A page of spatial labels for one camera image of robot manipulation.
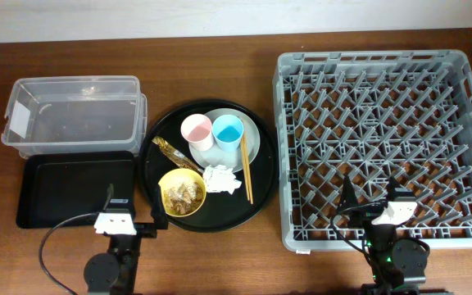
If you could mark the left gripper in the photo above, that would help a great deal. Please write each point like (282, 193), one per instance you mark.
(156, 216)

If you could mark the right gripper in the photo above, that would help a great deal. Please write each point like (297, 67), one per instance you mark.
(367, 217)

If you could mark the food scraps and rice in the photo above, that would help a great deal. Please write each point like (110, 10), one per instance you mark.
(183, 199)

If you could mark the yellow bowl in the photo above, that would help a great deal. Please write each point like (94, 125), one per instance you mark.
(179, 176)

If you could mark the gold snack wrapper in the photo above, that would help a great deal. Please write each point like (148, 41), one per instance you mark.
(176, 156)

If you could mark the white napkin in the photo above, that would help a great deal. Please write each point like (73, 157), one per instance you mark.
(220, 179)

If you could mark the pink cup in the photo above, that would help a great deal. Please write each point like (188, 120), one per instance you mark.
(196, 129)

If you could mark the blue cup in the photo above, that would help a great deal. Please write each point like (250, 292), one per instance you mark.
(228, 131)

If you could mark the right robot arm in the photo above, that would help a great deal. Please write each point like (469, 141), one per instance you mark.
(397, 263)

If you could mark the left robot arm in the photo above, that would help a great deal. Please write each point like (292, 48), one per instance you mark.
(114, 271)

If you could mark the grey dishwasher rack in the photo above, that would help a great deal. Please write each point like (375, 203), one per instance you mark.
(372, 116)

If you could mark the black rectangular tray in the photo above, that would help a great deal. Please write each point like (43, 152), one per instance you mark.
(56, 187)

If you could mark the round black serving tray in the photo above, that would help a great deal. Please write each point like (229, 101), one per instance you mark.
(220, 211)

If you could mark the pale grey plate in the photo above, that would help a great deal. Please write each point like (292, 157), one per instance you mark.
(216, 156)

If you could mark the clear plastic bin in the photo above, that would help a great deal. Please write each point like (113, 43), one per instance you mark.
(72, 114)

